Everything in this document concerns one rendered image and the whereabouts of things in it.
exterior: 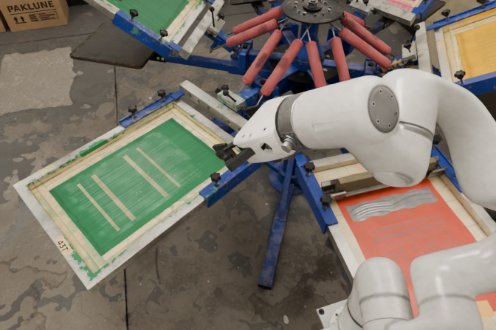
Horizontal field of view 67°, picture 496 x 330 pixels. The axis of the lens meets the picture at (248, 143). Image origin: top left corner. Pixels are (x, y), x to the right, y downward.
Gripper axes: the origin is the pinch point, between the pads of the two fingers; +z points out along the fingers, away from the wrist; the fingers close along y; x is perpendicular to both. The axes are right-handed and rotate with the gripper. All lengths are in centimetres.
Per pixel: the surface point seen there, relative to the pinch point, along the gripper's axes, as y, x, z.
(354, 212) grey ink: 38, -72, 44
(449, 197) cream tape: 66, -93, 27
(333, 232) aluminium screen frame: 25, -66, 42
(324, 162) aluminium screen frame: 52, -58, 58
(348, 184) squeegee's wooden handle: 43, -62, 43
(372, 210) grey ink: 43, -75, 40
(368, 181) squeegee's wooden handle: 50, -67, 40
